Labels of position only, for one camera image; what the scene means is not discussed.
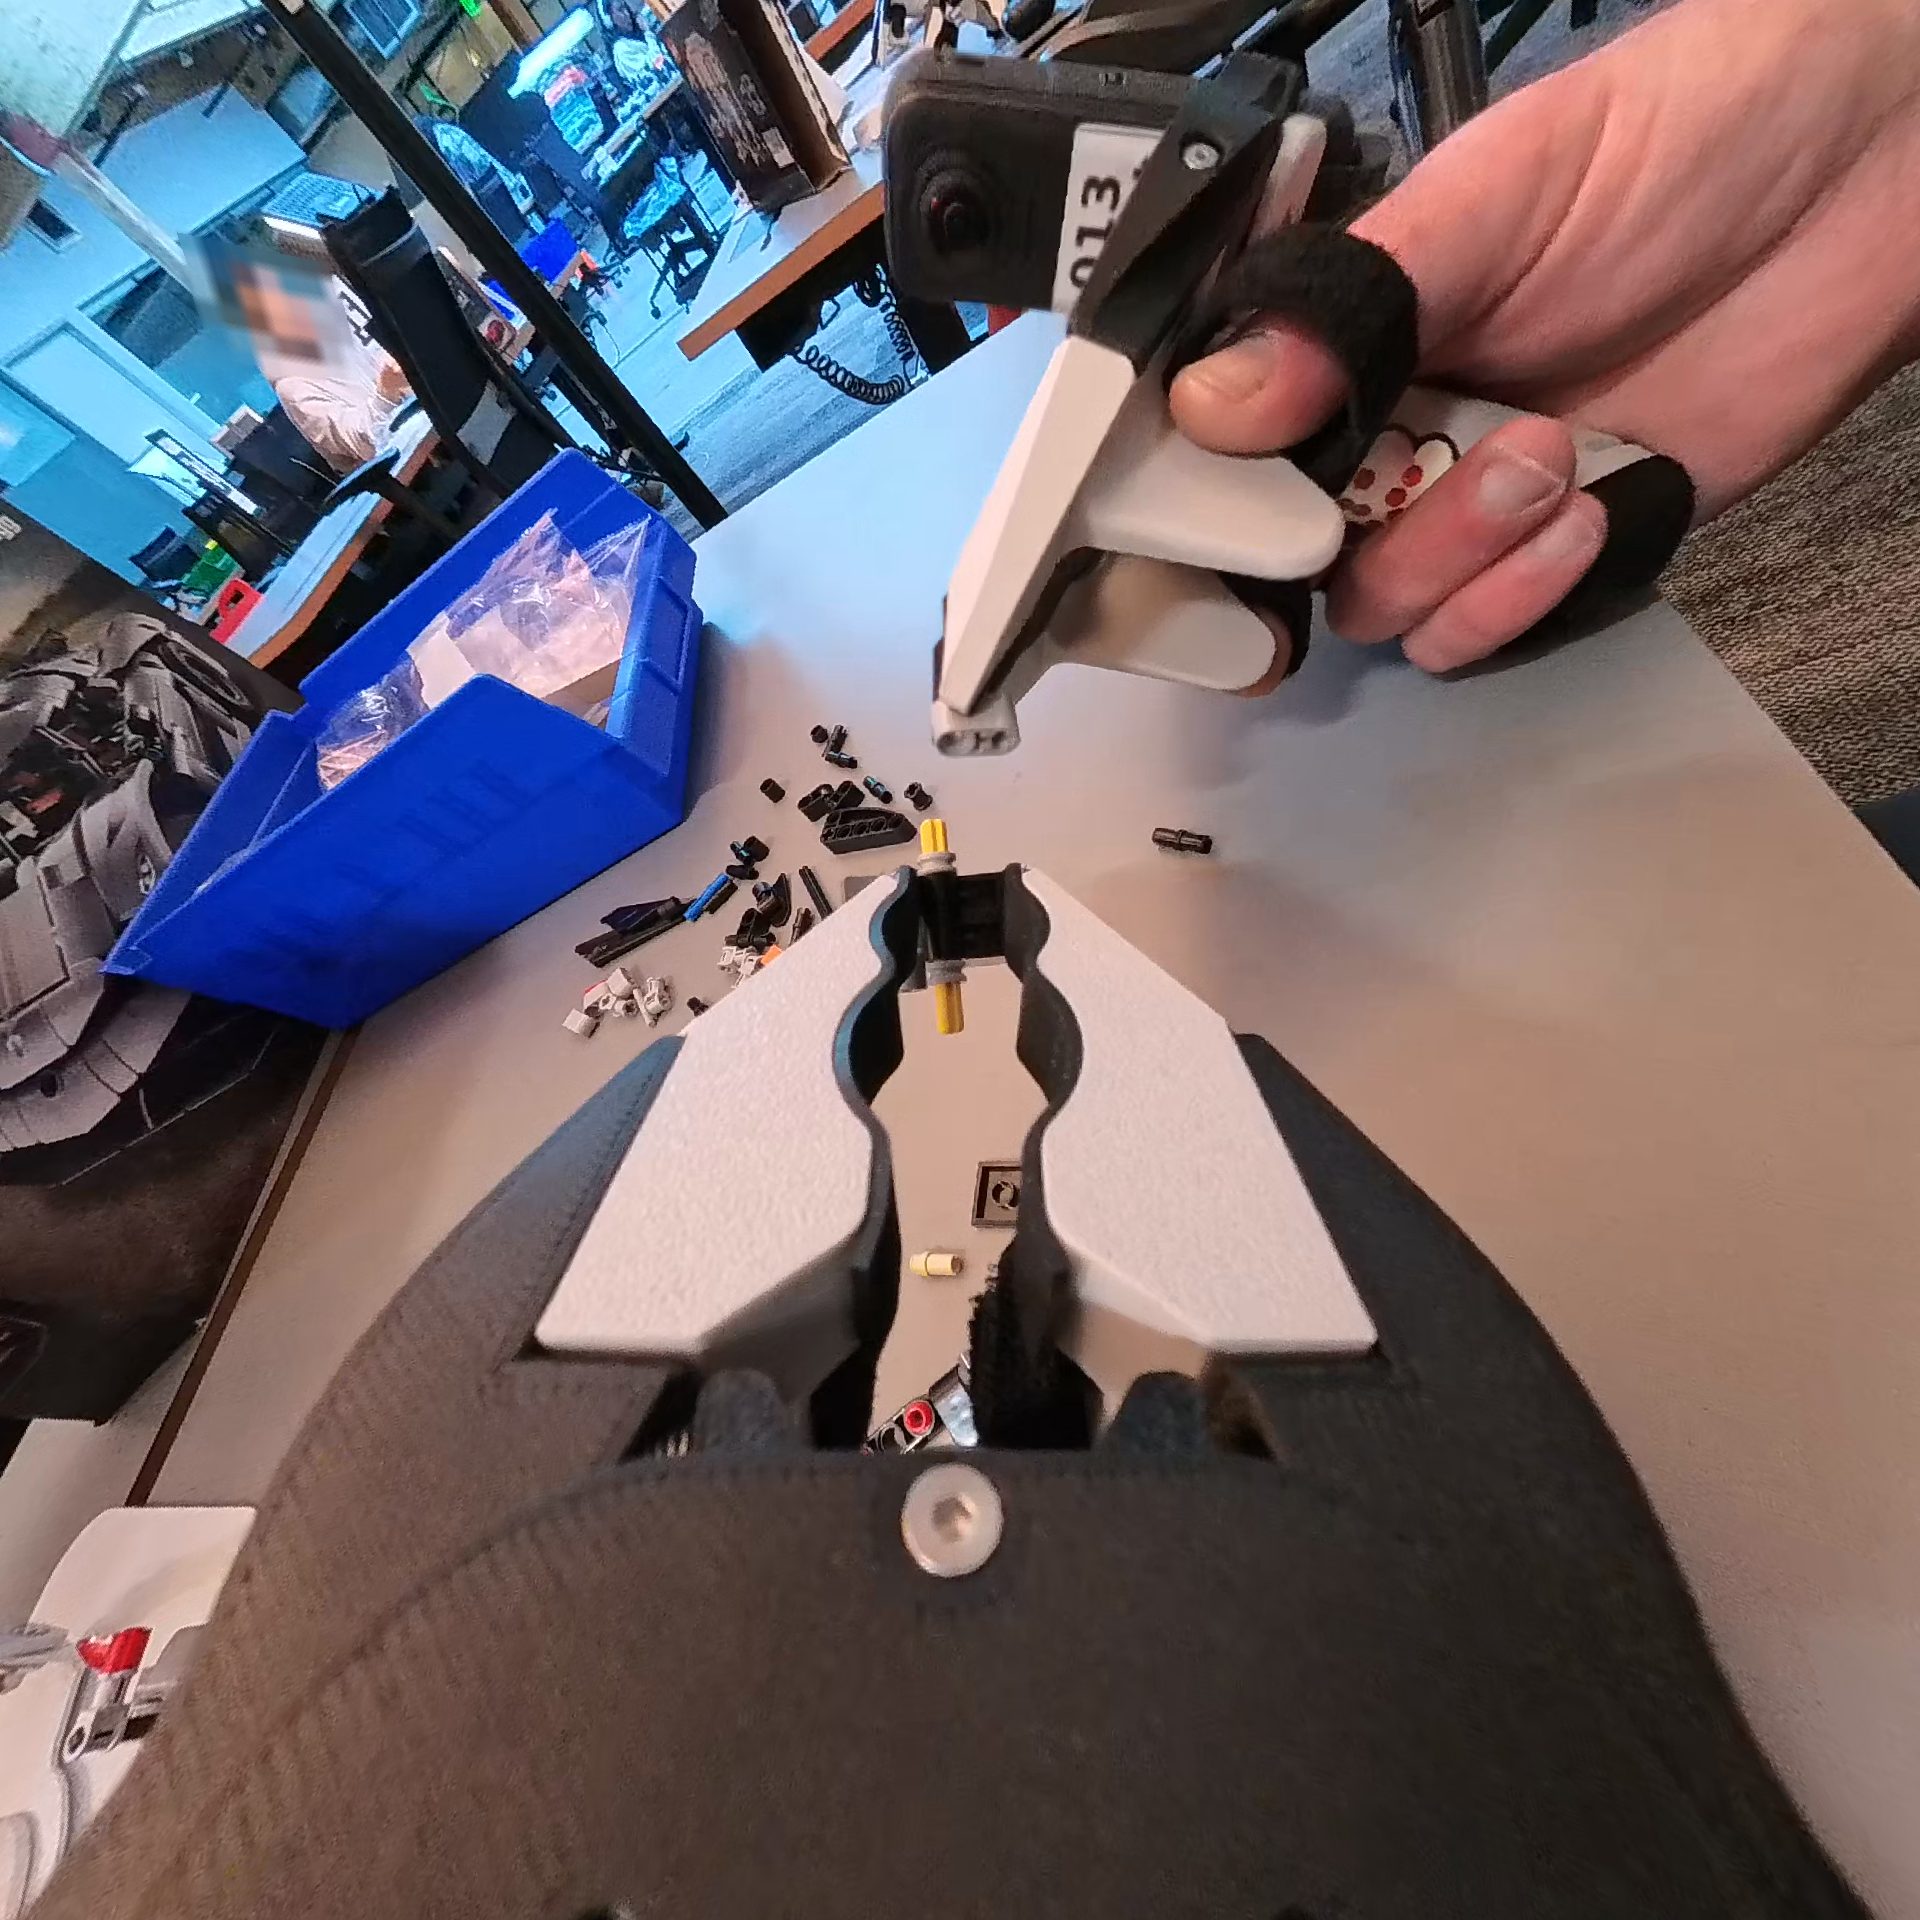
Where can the black lego pin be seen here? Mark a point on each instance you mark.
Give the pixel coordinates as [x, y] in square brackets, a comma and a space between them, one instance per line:
[1182, 842]

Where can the cardboard box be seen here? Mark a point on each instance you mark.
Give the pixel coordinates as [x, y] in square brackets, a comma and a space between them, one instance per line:
[750, 89]

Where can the partly built lego car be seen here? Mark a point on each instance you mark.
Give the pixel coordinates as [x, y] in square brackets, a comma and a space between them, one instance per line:
[106, 1665]

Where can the brown wooden desk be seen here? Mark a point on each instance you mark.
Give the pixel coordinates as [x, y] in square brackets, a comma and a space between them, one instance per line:
[323, 555]
[779, 253]

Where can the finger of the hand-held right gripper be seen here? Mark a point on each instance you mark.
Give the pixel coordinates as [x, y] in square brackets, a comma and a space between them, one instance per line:
[1050, 480]
[1185, 628]

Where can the blue plastic bin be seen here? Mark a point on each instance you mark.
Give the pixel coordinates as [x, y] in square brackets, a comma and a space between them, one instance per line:
[450, 840]

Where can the black triangular lego beam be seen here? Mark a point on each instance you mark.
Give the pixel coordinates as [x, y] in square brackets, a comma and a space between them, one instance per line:
[874, 830]

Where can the person's right hand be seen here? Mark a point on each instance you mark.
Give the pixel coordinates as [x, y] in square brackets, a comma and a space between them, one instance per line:
[1650, 253]

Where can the light grey lego connector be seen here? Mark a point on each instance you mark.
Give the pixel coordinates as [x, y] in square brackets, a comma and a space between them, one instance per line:
[973, 725]

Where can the black flat lego plate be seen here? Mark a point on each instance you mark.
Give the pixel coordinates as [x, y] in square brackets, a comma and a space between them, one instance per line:
[1001, 1195]

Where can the pile of lego pieces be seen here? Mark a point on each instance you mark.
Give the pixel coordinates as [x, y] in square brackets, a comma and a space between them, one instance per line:
[628, 921]

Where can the black grey lego assembly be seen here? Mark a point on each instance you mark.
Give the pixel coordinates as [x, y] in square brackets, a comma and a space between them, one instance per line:
[921, 1418]

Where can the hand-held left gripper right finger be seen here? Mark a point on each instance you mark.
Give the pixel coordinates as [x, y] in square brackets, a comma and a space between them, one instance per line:
[1185, 1184]

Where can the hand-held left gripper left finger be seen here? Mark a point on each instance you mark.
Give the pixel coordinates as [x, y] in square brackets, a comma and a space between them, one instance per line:
[721, 1184]

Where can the white rounded board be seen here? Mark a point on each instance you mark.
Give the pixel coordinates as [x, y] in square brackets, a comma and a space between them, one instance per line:
[136, 1560]

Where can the lego set box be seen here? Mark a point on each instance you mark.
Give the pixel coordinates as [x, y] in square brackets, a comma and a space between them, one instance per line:
[89, 901]

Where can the yellow axle lego assembly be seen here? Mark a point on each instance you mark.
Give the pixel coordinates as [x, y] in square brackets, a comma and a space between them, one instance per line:
[949, 921]

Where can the black metal stand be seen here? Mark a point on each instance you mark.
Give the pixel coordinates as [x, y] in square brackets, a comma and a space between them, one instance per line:
[494, 284]

